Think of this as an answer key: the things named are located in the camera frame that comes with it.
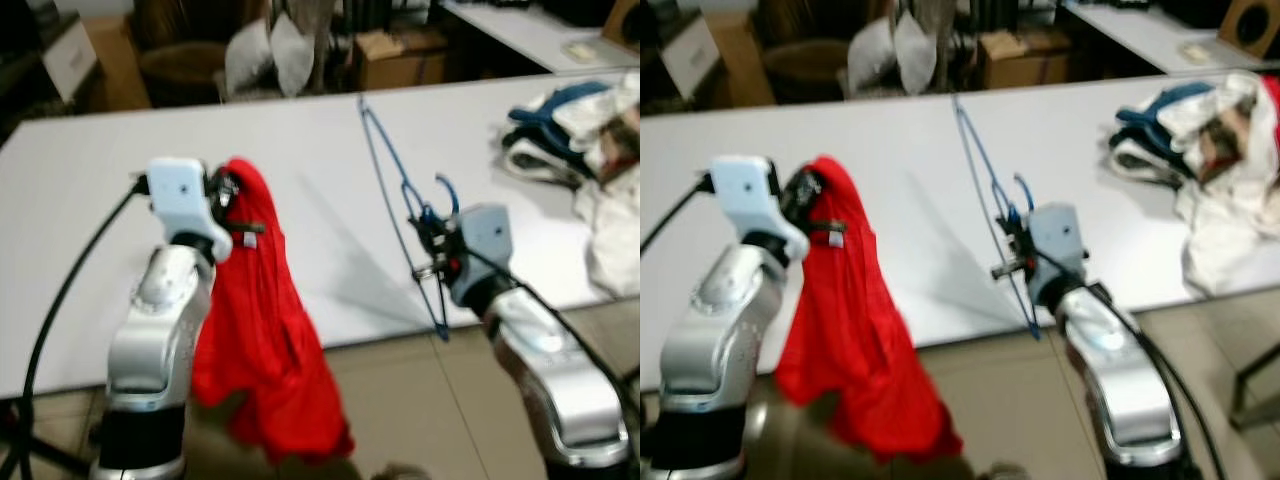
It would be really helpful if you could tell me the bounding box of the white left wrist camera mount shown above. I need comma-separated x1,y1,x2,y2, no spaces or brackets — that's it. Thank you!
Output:
708,155,809,256
147,157,233,251

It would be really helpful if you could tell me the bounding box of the white garment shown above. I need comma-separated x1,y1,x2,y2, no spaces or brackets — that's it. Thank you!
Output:
1172,170,1280,298
573,165,641,301

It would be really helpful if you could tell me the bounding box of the blue garment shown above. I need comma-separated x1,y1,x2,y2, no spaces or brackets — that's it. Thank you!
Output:
503,82,613,153
1108,82,1216,156

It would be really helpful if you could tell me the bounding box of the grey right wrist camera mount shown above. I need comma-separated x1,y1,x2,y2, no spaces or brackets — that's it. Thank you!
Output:
1028,203,1093,304
450,203,516,306

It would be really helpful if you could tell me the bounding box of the blue clothes hanger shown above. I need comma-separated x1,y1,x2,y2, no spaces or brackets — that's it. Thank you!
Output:
950,93,1046,341
357,95,461,343

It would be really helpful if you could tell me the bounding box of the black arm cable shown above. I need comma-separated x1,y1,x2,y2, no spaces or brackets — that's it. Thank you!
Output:
455,248,641,423
640,173,717,253
1035,250,1229,480
15,175,153,480

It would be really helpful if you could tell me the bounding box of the black metal frame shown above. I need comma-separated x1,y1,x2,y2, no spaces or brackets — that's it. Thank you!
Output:
1230,340,1280,433

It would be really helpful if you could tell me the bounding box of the brown round basket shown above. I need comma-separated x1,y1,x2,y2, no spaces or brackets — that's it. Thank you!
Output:
138,42,229,106
762,40,851,104

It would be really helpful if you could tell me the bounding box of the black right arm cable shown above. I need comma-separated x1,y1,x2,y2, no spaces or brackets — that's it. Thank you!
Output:
1035,250,1229,480
455,248,641,423

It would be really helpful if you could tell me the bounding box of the white sign board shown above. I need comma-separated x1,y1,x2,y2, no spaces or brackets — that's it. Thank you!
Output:
660,15,721,99
42,18,99,101

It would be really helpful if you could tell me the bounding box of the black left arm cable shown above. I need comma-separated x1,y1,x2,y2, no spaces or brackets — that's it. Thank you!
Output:
640,173,717,253
15,175,153,480

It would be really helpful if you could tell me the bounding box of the red shirt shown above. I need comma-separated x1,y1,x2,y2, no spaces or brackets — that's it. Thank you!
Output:
190,157,356,466
775,155,963,466

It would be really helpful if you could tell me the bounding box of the patterned cream garment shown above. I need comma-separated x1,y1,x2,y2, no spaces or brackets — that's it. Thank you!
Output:
555,70,641,176
1160,72,1280,186

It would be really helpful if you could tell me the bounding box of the tall brown cardboard box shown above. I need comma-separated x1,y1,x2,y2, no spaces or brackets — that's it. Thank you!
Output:
705,12,776,109

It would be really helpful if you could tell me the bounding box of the cardboard box with round hole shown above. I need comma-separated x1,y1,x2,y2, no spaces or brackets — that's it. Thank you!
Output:
1218,0,1280,59
600,0,641,51

